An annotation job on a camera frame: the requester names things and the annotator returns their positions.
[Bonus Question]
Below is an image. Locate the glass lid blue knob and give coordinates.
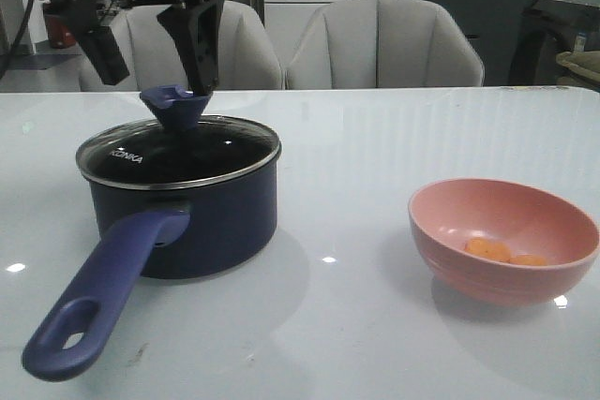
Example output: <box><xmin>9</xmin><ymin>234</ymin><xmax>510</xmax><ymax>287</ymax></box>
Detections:
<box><xmin>76</xmin><ymin>85</ymin><xmax>281</xmax><ymax>190</ymax></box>

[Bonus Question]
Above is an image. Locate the blue saucepan with handle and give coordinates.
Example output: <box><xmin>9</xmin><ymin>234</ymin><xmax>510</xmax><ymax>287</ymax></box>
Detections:
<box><xmin>22</xmin><ymin>157</ymin><xmax>278</xmax><ymax>381</ymax></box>

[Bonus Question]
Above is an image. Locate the pink bowl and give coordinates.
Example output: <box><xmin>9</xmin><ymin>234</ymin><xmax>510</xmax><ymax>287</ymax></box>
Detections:
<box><xmin>409</xmin><ymin>178</ymin><xmax>599</xmax><ymax>306</ymax></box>

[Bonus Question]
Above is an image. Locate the orange ham slice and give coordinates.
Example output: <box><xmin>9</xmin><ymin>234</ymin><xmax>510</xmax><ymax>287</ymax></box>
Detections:
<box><xmin>465</xmin><ymin>237</ymin><xmax>512</xmax><ymax>262</ymax></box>

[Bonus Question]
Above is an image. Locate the red bin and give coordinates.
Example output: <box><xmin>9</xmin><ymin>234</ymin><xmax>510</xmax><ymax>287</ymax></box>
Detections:
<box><xmin>42</xmin><ymin>3</ymin><xmax>76</xmax><ymax>49</ymax></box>

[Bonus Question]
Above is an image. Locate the left grey upholstered chair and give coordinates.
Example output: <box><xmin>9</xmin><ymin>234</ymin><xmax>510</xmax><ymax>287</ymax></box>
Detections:
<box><xmin>79</xmin><ymin>0</ymin><xmax>283</xmax><ymax>92</ymax></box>

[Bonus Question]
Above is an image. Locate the grey upholstered chair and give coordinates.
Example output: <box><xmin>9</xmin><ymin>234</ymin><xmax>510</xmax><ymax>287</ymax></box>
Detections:
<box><xmin>79</xmin><ymin>0</ymin><xmax>283</xmax><ymax>92</ymax></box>
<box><xmin>286</xmin><ymin>0</ymin><xmax>485</xmax><ymax>90</ymax></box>

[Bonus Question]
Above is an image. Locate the right grey upholstered chair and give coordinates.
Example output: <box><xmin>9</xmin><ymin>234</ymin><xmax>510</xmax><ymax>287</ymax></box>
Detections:
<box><xmin>286</xmin><ymin>0</ymin><xmax>485</xmax><ymax>90</ymax></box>

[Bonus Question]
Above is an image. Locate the dark appliance at right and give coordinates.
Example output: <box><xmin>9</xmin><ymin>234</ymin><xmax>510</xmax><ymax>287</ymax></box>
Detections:
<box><xmin>508</xmin><ymin>0</ymin><xmax>599</xmax><ymax>85</ymax></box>

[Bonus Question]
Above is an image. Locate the beige cushion at right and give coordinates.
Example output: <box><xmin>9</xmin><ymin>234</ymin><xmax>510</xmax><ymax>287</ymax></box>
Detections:
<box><xmin>555</xmin><ymin>51</ymin><xmax>600</xmax><ymax>92</ymax></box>

